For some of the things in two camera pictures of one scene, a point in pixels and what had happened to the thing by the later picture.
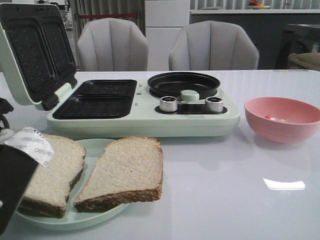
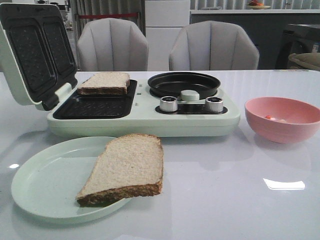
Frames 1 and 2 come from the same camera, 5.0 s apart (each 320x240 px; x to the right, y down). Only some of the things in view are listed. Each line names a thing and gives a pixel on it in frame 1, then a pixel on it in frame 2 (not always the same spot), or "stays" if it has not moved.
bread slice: (46, 194) -> (105, 83)
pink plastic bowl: (282, 120) stays
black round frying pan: (172, 84) stays
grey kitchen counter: (266, 27) stays
